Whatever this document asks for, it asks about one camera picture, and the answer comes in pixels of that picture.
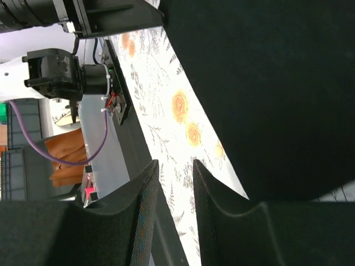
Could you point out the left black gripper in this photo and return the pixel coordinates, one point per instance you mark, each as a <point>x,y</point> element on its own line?
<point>85,19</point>

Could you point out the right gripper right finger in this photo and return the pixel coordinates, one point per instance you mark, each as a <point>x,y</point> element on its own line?
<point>231,229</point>

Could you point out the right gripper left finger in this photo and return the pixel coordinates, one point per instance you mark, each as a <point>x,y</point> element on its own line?
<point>116,229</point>

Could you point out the black t-shirt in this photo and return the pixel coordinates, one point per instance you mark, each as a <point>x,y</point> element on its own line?
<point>276,80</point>

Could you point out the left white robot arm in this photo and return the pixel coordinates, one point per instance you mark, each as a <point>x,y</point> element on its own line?
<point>56,73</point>

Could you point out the dark grey storage crates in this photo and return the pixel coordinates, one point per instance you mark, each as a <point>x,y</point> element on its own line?
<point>25,173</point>

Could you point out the floral patterned table mat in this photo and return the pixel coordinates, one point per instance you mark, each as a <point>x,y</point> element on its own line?
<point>177,131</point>

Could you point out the aluminium frame rail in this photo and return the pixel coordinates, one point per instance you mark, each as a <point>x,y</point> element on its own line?
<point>99,117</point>

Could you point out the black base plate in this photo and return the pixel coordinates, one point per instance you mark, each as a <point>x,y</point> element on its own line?
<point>166,247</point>

